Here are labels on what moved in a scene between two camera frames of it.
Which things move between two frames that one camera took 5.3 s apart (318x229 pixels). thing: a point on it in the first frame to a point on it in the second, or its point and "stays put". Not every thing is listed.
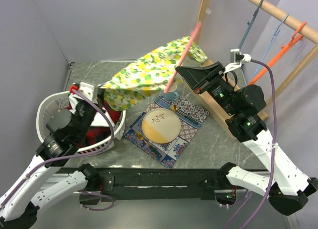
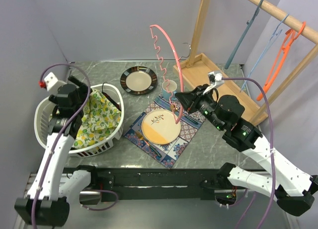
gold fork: [152, 148] stays put
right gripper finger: [196, 77] to [187, 99]
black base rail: [146, 184] stays put
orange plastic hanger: [294, 39] to [290, 38]
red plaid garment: [96, 134] to [113, 101]
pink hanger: [196, 32] to [181, 68]
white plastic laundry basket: [57, 102] stays put
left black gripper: [99, 105] to [82, 90]
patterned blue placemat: [190, 117] stays put
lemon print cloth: [151, 70] to [100, 120]
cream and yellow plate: [161, 125] stays put
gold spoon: [174, 109] stays put
